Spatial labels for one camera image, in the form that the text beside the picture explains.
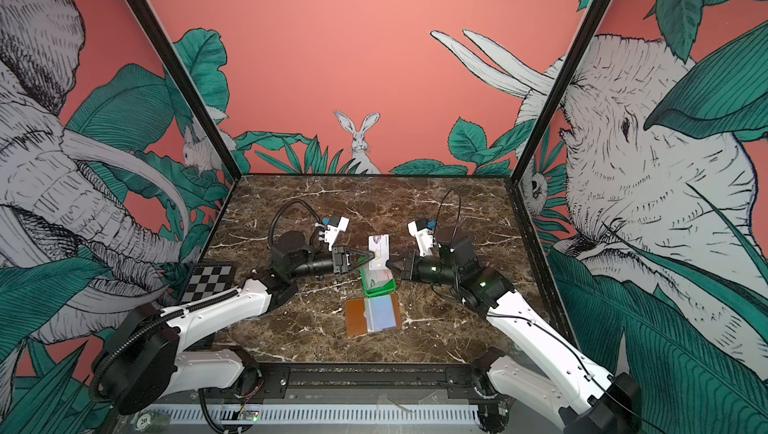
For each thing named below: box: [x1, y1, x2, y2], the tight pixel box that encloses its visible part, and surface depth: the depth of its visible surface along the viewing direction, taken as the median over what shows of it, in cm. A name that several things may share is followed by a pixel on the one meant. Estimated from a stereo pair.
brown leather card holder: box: [345, 293, 402, 337], surface depth 86 cm
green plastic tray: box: [358, 257, 397, 298], surface depth 89 cm
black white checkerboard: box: [180, 263, 238, 305], surface depth 90 cm
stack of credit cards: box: [367, 267, 393, 290], surface depth 90 cm
